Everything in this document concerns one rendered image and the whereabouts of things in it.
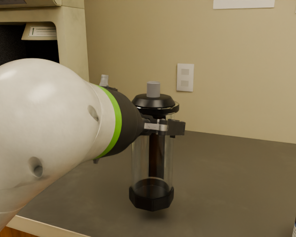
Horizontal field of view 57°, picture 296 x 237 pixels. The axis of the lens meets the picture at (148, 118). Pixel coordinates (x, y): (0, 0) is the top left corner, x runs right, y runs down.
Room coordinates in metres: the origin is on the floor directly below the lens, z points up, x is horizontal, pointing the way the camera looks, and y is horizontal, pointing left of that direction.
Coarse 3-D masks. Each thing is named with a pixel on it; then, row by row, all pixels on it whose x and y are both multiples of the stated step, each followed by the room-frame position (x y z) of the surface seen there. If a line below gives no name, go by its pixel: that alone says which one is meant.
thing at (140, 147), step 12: (144, 108) 0.50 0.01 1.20; (156, 108) 0.50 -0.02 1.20; (168, 108) 0.51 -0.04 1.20; (132, 144) 0.53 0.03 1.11; (144, 144) 0.51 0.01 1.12; (156, 144) 0.51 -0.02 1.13; (168, 144) 0.52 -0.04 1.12; (132, 156) 0.53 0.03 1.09; (144, 156) 0.51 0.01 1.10; (156, 156) 0.50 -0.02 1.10; (168, 156) 0.52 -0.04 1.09; (132, 168) 0.53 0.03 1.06; (144, 168) 0.51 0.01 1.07; (156, 168) 0.50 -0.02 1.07; (168, 168) 0.52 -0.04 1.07; (132, 180) 0.53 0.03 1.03; (144, 180) 0.50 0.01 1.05; (156, 180) 0.50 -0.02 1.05; (168, 180) 0.52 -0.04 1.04; (144, 192) 0.50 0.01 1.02; (156, 192) 0.50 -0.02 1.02; (168, 192) 0.52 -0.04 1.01
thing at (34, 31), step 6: (30, 24) 0.91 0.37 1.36; (36, 24) 0.90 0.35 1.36; (42, 24) 0.90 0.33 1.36; (48, 24) 0.90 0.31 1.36; (54, 24) 0.91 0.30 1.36; (24, 30) 0.92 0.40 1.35; (30, 30) 0.90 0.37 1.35; (36, 30) 0.89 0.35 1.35; (42, 30) 0.89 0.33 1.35; (48, 30) 0.90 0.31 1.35; (54, 30) 0.90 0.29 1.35; (24, 36) 0.91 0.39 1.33; (30, 36) 0.89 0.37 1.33; (36, 36) 0.88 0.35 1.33; (42, 36) 0.88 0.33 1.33; (48, 36) 0.89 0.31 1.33; (54, 36) 0.89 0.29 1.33
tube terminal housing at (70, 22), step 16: (64, 0) 0.84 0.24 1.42; (80, 0) 0.91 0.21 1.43; (0, 16) 0.91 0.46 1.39; (16, 16) 0.89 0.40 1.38; (32, 16) 0.86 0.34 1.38; (48, 16) 0.84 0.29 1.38; (64, 16) 0.83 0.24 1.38; (80, 16) 0.90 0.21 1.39; (64, 32) 0.83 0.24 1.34; (80, 32) 0.90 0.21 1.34; (64, 48) 0.83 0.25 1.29; (80, 48) 0.89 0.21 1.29; (64, 64) 0.83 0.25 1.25; (80, 64) 0.89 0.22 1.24
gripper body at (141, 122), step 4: (136, 108) 0.39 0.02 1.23; (136, 112) 0.38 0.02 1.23; (140, 116) 0.39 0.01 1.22; (140, 120) 0.38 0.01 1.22; (144, 120) 0.40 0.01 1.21; (148, 120) 0.40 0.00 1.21; (140, 124) 0.38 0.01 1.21; (144, 124) 0.39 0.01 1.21; (140, 128) 0.38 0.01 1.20; (136, 132) 0.37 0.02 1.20; (140, 132) 0.38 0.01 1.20; (144, 132) 0.40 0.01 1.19; (136, 136) 0.37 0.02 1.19; (132, 140) 0.37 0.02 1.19
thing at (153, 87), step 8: (152, 88) 0.54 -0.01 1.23; (136, 96) 0.55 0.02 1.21; (144, 96) 0.55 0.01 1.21; (152, 96) 0.54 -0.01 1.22; (160, 96) 0.55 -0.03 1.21; (168, 96) 0.55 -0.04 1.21; (136, 104) 0.52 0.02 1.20; (144, 104) 0.51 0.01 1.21; (152, 104) 0.51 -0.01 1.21; (160, 104) 0.51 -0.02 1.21; (168, 104) 0.52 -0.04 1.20
